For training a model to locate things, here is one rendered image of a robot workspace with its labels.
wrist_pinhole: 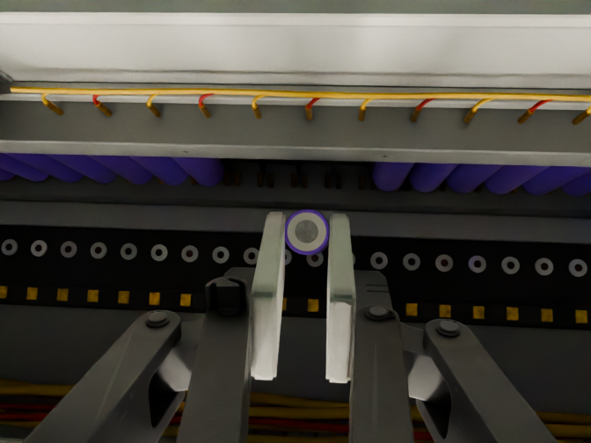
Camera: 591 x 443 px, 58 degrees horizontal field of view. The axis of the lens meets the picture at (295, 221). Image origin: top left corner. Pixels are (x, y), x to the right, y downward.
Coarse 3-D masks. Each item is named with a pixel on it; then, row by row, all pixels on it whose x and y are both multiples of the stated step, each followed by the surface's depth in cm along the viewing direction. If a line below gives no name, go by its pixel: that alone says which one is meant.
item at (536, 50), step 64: (0, 0) 17; (64, 0) 16; (128, 0) 16; (192, 0) 16; (256, 0) 16; (320, 0) 16; (384, 0) 16; (448, 0) 16; (512, 0) 16; (576, 0) 15; (0, 64) 20; (64, 64) 20; (128, 64) 20; (192, 64) 19; (256, 64) 19; (320, 64) 19; (384, 64) 19; (448, 64) 19; (512, 64) 18; (576, 64) 18
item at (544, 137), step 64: (0, 128) 22; (64, 128) 22; (128, 128) 22; (192, 128) 21; (256, 128) 21; (320, 128) 21; (384, 128) 21; (448, 128) 21; (512, 128) 21; (576, 128) 20
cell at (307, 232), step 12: (300, 216) 21; (312, 216) 21; (324, 216) 21; (288, 228) 21; (300, 228) 21; (312, 228) 21; (324, 228) 21; (288, 240) 21; (300, 240) 21; (312, 240) 21; (324, 240) 21; (300, 252) 21; (312, 252) 21
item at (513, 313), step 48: (0, 240) 36; (48, 240) 36; (96, 240) 36; (144, 240) 35; (192, 240) 35; (240, 240) 35; (384, 240) 34; (432, 240) 34; (0, 288) 35; (48, 288) 35; (96, 288) 35; (144, 288) 35; (192, 288) 35; (288, 288) 34; (432, 288) 34; (480, 288) 33; (528, 288) 33; (576, 288) 33
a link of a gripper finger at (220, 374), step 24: (216, 288) 14; (240, 288) 15; (216, 312) 15; (240, 312) 15; (216, 336) 14; (240, 336) 14; (216, 360) 13; (240, 360) 13; (192, 384) 12; (216, 384) 12; (240, 384) 12; (192, 408) 11; (216, 408) 11; (240, 408) 11; (192, 432) 10; (216, 432) 10; (240, 432) 11
